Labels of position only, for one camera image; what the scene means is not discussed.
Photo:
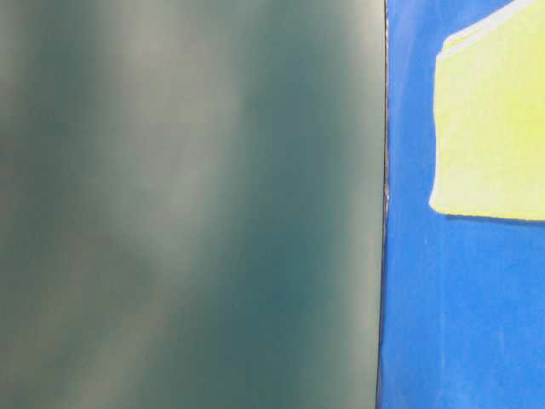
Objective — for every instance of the blurry dark green panel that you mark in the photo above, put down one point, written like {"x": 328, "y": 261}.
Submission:
{"x": 191, "y": 203}

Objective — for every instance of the blue table cloth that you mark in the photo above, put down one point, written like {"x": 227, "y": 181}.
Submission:
{"x": 462, "y": 303}

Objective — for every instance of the yellow towel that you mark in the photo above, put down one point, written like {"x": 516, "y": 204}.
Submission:
{"x": 488, "y": 107}

